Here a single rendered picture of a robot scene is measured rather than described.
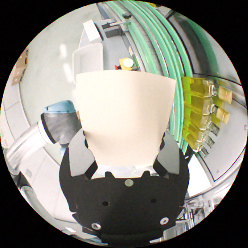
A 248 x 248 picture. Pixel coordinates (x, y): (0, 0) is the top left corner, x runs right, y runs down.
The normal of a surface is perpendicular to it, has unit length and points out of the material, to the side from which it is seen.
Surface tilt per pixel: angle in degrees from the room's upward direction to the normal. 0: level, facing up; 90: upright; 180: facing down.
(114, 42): 0
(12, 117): 90
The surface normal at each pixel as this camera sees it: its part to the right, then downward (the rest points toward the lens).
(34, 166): 0.95, -0.28
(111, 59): 0.03, 0.48
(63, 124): 0.79, 0.24
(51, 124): 0.72, -0.03
